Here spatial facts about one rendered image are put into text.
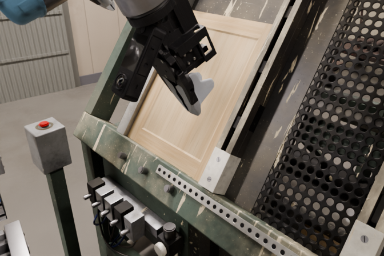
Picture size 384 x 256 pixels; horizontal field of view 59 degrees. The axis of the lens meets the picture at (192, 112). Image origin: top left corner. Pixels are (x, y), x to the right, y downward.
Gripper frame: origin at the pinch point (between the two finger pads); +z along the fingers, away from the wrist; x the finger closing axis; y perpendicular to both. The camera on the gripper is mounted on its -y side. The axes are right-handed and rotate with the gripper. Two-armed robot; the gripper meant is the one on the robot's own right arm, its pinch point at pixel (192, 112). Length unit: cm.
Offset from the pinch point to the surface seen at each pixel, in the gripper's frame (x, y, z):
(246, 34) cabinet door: 41, 44, 24
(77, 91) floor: 342, -3, 147
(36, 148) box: 82, -36, 32
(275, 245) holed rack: -4.7, 0.5, 47.8
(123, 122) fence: 70, -4, 40
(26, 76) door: 356, -35, 102
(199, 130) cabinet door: 38, 11, 40
